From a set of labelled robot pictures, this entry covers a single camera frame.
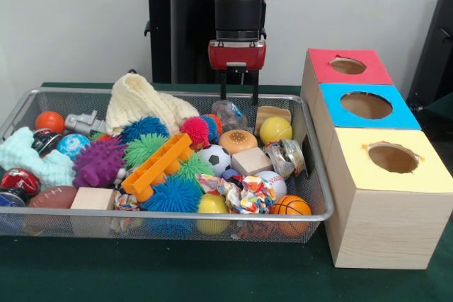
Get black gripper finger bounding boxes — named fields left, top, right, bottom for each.
left=251, top=69, right=260, bottom=105
left=219, top=69, right=229, bottom=102

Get clear shallow mesh bin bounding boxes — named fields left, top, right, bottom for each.
left=0, top=87, right=333, bottom=245

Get cream knitted cloth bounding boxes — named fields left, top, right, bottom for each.
left=105, top=72, right=201, bottom=137

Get yellow green ball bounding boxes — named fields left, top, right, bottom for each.
left=259, top=115, right=294, bottom=146

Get small black white soccer ball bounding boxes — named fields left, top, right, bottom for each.
left=198, top=144, right=233, bottom=177

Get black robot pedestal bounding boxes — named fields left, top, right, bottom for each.
left=137, top=0, right=285, bottom=85

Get dark green table cloth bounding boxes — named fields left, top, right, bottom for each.
left=0, top=81, right=453, bottom=302

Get orange toy brick round studs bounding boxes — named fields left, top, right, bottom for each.
left=121, top=132, right=195, bottom=202

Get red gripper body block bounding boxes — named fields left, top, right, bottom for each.
left=207, top=38, right=268, bottom=72

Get blue spiky ball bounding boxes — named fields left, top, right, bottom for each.
left=142, top=177, right=204, bottom=215

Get crushed clear plastic bottle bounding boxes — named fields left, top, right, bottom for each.
left=211, top=100, right=249, bottom=134

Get wooden box three holes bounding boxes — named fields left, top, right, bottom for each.
left=301, top=49, right=453, bottom=270

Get small orange basketball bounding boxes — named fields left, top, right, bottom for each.
left=272, top=195, right=312, bottom=238

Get green spiky ball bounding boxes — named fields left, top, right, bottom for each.
left=124, top=133, right=170, bottom=170
left=175, top=152, right=215, bottom=190

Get purple spiky ball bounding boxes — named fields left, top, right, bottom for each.
left=73, top=137, right=127, bottom=190

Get red orange ball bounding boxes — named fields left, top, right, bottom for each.
left=34, top=110, right=66, bottom=134

